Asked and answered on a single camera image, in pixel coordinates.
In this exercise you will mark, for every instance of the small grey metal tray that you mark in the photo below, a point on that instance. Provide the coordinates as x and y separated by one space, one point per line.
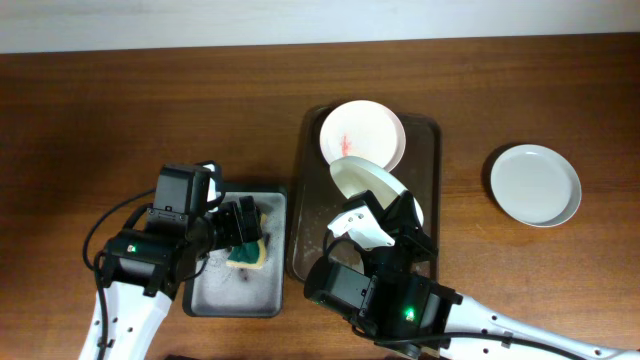
225 291

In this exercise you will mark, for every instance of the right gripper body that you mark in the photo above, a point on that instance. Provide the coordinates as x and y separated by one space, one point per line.
408 249

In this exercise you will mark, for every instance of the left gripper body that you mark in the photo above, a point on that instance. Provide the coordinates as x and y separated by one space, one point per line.
225 227

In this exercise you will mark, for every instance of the pale grey plate front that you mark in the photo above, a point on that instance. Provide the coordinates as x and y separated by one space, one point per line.
535 186

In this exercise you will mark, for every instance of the large brown plastic tray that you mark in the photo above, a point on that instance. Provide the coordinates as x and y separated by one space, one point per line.
318 200

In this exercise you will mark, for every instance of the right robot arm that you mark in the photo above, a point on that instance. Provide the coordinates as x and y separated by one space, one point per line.
365 275

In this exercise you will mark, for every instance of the white plate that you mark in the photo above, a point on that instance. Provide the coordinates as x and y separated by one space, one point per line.
365 129
354 176

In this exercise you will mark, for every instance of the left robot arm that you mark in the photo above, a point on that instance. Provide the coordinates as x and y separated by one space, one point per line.
162 244

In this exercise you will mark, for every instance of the green and yellow sponge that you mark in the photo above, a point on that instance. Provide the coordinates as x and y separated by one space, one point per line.
250 255

